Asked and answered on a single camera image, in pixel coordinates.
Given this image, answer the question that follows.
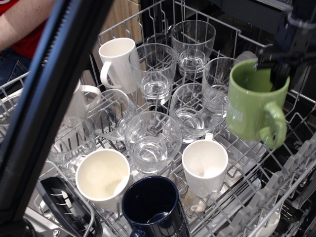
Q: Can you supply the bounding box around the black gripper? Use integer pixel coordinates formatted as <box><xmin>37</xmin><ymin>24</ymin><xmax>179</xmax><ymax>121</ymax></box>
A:
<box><xmin>254</xmin><ymin>0</ymin><xmax>316</xmax><ymax>90</ymax></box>

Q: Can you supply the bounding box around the clear glass far left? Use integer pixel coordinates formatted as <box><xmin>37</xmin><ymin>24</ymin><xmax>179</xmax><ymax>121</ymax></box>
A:
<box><xmin>0</xmin><ymin>94</ymin><xmax>20</xmax><ymax>129</ymax></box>

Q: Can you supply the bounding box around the tall white mug rear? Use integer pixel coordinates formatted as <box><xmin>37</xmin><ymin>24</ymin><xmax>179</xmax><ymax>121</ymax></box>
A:
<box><xmin>98</xmin><ymin>38</ymin><xmax>138</xmax><ymax>94</ymax></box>

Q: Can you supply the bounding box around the green ceramic mug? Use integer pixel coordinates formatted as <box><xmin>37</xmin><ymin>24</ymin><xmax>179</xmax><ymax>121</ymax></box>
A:
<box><xmin>226</xmin><ymin>59</ymin><xmax>290</xmax><ymax>149</ymax></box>

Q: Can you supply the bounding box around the clear glass front left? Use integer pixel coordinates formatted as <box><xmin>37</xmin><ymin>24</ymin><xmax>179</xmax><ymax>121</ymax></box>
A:
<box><xmin>48</xmin><ymin>117</ymin><xmax>96</xmax><ymax>179</ymax></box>

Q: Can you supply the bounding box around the navy blue mug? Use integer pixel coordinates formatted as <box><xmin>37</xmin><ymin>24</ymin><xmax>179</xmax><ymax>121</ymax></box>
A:
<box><xmin>121</xmin><ymin>176</ymin><xmax>190</xmax><ymax>237</ymax></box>

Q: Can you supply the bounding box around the grey rack roller wheel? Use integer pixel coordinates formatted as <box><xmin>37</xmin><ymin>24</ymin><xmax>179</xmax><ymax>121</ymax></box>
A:
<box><xmin>237</xmin><ymin>51</ymin><xmax>257</xmax><ymax>61</ymax></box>

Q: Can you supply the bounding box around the clear glass centre right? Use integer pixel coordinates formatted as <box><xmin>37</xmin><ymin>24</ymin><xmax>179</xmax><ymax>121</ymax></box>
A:
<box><xmin>169</xmin><ymin>83</ymin><xmax>224</xmax><ymax>144</ymax></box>

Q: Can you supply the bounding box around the clear glass centre left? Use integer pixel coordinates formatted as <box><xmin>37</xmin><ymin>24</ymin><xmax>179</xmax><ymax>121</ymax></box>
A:
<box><xmin>87</xmin><ymin>89</ymin><xmax>138</xmax><ymax>141</ymax></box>

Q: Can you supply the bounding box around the tall white mug left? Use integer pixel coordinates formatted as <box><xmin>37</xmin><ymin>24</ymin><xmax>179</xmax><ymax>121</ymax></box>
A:
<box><xmin>64</xmin><ymin>80</ymin><xmax>101</xmax><ymax>119</ymax></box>

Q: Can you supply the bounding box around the red shirt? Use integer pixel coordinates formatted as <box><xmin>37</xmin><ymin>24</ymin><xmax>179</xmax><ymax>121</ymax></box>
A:
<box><xmin>0</xmin><ymin>0</ymin><xmax>47</xmax><ymax>59</ymax></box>

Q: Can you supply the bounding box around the tall white mug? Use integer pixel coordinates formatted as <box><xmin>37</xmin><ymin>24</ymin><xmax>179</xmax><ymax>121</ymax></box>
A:
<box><xmin>98</xmin><ymin>38</ymin><xmax>138</xmax><ymax>94</ymax></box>
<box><xmin>64</xmin><ymin>80</ymin><xmax>101</xmax><ymax>119</ymax></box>

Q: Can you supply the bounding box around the white mug front left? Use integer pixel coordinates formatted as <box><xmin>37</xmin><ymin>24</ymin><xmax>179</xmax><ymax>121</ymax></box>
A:
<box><xmin>76</xmin><ymin>149</ymin><xmax>133</xmax><ymax>213</ymax></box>

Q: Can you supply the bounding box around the grey plastic tine row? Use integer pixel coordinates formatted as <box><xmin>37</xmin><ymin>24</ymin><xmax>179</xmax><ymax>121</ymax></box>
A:
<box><xmin>217</xmin><ymin>135</ymin><xmax>316</xmax><ymax>237</ymax></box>

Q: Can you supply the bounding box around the clear glass centre front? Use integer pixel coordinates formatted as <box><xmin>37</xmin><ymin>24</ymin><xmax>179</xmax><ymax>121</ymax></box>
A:
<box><xmin>124</xmin><ymin>111</ymin><xmax>182</xmax><ymax>175</ymax></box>

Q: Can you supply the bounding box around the grey wire dishwasher rack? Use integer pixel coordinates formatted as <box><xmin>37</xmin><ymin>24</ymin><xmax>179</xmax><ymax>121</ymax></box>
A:
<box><xmin>1</xmin><ymin>0</ymin><xmax>316</xmax><ymax>237</ymax></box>

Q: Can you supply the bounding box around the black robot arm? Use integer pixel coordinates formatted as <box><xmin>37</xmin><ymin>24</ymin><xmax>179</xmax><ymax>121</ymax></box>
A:
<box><xmin>0</xmin><ymin>0</ymin><xmax>112</xmax><ymax>236</ymax></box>

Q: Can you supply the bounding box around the black rack handle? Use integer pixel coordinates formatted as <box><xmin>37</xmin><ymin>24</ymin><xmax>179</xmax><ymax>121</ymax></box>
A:
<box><xmin>36</xmin><ymin>176</ymin><xmax>103</xmax><ymax>237</ymax></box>

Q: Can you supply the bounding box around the small white mug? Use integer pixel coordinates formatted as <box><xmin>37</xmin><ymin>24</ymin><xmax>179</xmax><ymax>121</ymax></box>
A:
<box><xmin>182</xmin><ymin>133</ymin><xmax>229</xmax><ymax>198</ymax></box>

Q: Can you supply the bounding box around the person forearm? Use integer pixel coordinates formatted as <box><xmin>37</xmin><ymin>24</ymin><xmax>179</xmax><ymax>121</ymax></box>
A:
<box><xmin>0</xmin><ymin>0</ymin><xmax>55</xmax><ymax>50</ymax></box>

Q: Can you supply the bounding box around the tall clear glass centre rear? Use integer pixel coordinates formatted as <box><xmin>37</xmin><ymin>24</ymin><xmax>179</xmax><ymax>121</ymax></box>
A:
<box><xmin>129</xmin><ymin>43</ymin><xmax>177</xmax><ymax>106</ymax></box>

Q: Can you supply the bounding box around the clear glass rear right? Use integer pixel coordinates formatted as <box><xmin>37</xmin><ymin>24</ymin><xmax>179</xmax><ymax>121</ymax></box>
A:
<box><xmin>171</xmin><ymin>20</ymin><xmax>216</xmax><ymax>80</ymax></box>

